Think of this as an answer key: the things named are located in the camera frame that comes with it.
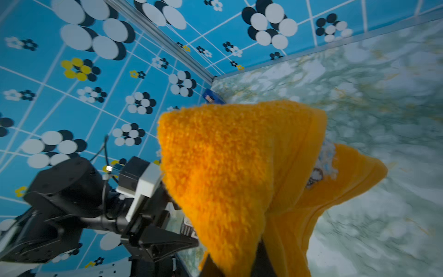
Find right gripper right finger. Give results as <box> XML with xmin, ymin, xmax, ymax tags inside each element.
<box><xmin>251</xmin><ymin>240</ymin><xmax>277</xmax><ymax>277</ymax></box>

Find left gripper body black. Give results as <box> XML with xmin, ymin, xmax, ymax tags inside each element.
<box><xmin>121</xmin><ymin>185</ymin><xmax>199</xmax><ymax>263</ymax></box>

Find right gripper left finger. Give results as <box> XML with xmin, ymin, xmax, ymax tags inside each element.
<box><xmin>199</xmin><ymin>255</ymin><xmax>224</xmax><ymax>277</ymax></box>

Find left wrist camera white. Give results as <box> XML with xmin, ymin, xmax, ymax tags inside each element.
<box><xmin>116</xmin><ymin>157</ymin><xmax>162</xmax><ymax>222</ymax></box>

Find orange towel cloth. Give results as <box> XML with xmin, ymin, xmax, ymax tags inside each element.
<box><xmin>158</xmin><ymin>100</ymin><xmax>388</xmax><ymax>277</ymax></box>

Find newspaper print pouch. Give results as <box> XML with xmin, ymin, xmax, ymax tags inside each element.
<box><xmin>171</xmin><ymin>211</ymin><xmax>198</xmax><ymax>239</ymax></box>

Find blue tape dispenser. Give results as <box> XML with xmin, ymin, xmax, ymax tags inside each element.
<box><xmin>202</xmin><ymin>88</ymin><xmax>226</xmax><ymax>105</ymax></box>

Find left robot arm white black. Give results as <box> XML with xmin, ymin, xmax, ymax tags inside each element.
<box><xmin>1</xmin><ymin>157</ymin><xmax>199</xmax><ymax>277</ymax></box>

